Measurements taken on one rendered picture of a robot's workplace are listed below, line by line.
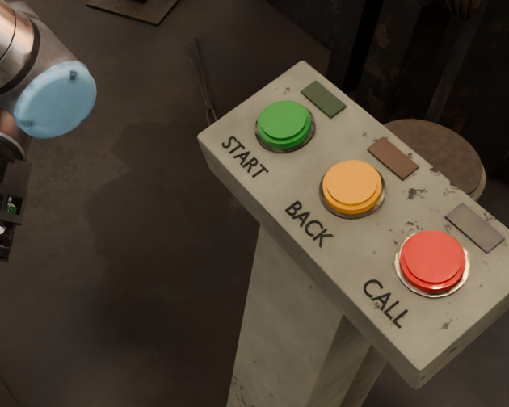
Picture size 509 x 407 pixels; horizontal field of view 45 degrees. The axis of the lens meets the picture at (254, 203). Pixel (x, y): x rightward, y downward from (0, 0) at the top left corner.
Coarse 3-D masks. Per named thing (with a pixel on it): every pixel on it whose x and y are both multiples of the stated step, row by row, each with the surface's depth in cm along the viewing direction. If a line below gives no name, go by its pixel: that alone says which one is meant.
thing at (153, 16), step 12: (96, 0) 163; (108, 0) 164; (120, 0) 164; (132, 0) 165; (144, 0) 164; (156, 0) 166; (168, 0) 167; (108, 12) 161; (120, 12) 161; (132, 12) 161; (144, 12) 162; (156, 12) 162; (168, 12) 164; (156, 24) 159
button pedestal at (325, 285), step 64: (256, 128) 47; (320, 128) 46; (384, 128) 45; (256, 192) 44; (320, 192) 43; (384, 192) 43; (448, 192) 42; (256, 256) 51; (320, 256) 41; (384, 256) 40; (256, 320) 57; (320, 320) 47; (384, 320) 38; (448, 320) 38; (256, 384) 63; (320, 384) 53
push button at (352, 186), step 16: (352, 160) 44; (336, 176) 43; (352, 176) 43; (368, 176) 42; (336, 192) 42; (352, 192) 42; (368, 192) 42; (336, 208) 42; (352, 208) 42; (368, 208) 42
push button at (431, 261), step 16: (416, 240) 39; (432, 240) 39; (448, 240) 39; (400, 256) 39; (416, 256) 39; (432, 256) 39; (448, 256) 39; (464, 256) 39; (416, 272) 38; (432, 272) 38; (448, 272) 38; (432, 288) 38; (448, 288) 38
